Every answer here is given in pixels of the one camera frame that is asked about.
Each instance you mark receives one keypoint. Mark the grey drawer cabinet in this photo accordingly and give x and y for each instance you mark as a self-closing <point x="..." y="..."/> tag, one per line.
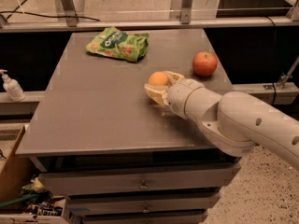
<point x="116" y="156"/>

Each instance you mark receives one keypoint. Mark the white pump bottle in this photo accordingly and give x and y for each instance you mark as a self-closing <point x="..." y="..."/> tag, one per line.
<point x="12" y="87"/>

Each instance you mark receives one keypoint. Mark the cardboard box with clutter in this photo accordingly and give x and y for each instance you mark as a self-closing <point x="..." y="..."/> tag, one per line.
<point x="16" y="172"/>

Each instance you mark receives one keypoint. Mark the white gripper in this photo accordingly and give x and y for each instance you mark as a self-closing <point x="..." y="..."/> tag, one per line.
<point x="179" y="95"/>

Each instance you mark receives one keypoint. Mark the orange fruit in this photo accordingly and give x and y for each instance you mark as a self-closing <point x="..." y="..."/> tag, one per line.
<point x="158" y="79"/>

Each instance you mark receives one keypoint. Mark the green chip bag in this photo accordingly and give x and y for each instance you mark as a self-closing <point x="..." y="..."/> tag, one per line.
<point x="115" y="43"/>

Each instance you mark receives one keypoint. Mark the red apple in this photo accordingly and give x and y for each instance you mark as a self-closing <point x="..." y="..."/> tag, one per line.
<point x="204" y="64"/>

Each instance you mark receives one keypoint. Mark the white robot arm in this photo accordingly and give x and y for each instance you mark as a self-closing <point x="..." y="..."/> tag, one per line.
<point x="234" y="122"/>

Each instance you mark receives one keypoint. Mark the metal frame rail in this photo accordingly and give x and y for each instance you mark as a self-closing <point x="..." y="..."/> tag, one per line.
<point x="86" y="26"/>

